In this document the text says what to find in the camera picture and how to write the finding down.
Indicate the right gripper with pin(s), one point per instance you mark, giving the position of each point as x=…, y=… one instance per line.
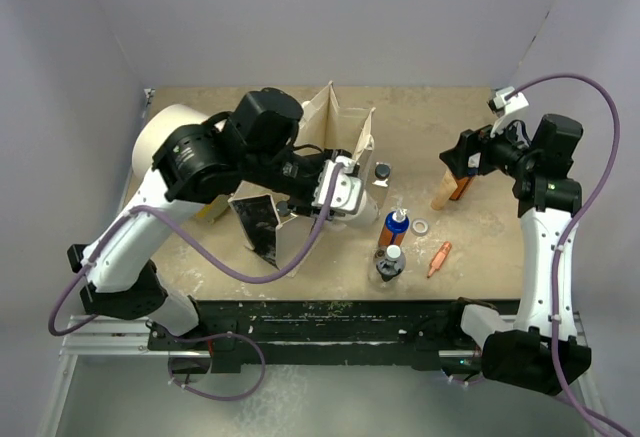
x=470, y=142

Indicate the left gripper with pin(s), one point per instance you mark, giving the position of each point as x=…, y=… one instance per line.
x=300, y=205

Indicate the canvas tote bag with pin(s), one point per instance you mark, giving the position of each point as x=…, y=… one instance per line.
x=277, y=224

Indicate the clear square bottle dark cap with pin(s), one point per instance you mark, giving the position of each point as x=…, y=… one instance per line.
x=382, y=174

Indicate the small clear bottle white cap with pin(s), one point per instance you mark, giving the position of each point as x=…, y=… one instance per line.
x=387, y=264

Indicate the white bottle beige cap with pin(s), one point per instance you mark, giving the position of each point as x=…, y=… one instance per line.
x=366, y=214

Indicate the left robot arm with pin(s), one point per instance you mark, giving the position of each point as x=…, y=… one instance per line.
x=195, y=164

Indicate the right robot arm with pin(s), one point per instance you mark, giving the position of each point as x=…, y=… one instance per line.
x=539, y=350

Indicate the beige tube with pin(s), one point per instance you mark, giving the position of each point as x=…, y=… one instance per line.
x=444, y=190

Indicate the orange bottle blue pump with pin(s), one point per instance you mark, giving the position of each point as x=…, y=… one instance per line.
x=395, y=226

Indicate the white round container orange lid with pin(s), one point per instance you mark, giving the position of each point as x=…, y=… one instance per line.
x=154, y=134

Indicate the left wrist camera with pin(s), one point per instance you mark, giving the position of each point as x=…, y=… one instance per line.
x=345, y=199

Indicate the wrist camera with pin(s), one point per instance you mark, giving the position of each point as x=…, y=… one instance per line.
x=345, y=199
x=507, y=106

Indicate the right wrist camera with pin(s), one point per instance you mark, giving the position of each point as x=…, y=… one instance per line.
x=507, y=106

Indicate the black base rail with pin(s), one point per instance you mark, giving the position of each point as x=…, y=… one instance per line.
x=420, y=334

